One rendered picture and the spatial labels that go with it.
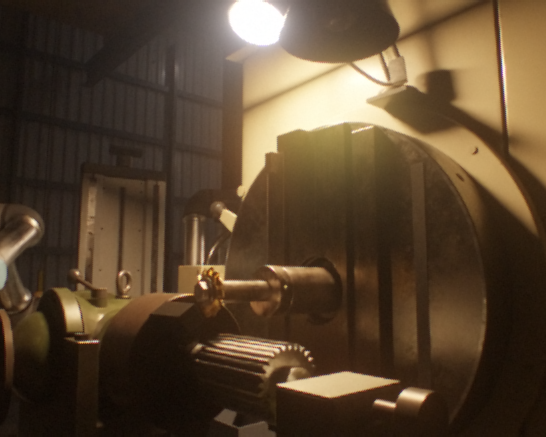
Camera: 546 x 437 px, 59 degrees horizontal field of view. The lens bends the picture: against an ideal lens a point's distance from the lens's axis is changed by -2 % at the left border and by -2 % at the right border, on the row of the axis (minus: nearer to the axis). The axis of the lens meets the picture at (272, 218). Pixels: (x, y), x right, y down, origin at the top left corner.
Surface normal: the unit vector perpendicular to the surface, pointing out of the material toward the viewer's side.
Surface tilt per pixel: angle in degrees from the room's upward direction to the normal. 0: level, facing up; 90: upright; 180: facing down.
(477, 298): 90
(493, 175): 90
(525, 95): 90
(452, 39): 90
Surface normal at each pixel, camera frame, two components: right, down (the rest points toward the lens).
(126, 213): 0.54, -0.11
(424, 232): -0.76, -0.08
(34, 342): 0.00, -0.47
